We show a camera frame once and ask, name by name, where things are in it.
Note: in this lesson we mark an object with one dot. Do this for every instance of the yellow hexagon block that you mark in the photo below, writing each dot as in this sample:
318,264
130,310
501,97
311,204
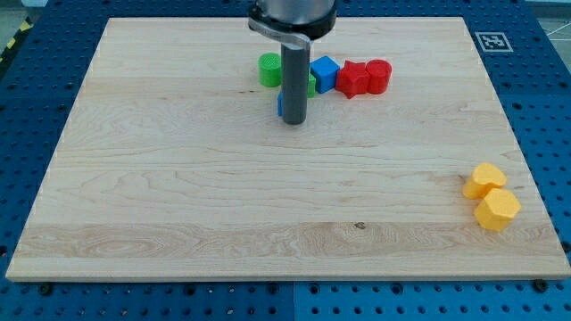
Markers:
497,209

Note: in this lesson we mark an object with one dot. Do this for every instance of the yellow heart block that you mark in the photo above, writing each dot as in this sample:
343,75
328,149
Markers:
482,180

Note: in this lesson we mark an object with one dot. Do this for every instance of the blue cube block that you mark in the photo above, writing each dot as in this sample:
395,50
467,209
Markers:
324,70

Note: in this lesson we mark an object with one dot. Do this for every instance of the white fiducial marker tag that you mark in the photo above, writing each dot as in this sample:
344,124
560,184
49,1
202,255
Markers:
493,42

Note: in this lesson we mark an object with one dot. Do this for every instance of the light wooden board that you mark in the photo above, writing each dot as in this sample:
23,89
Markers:
173,165

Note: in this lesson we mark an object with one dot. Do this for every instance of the green cylinder block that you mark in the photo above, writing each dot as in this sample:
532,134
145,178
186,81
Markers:
269,65

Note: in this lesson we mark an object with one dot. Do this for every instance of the red star block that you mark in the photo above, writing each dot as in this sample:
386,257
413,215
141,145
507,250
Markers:
352,79

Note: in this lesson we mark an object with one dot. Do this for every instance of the small blue block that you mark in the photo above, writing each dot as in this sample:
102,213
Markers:
280,104

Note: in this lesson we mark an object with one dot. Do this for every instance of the small green block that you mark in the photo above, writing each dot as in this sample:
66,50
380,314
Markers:
311,90

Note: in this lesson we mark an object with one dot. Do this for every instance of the red cylinder block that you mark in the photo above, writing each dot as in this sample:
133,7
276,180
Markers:
380,72

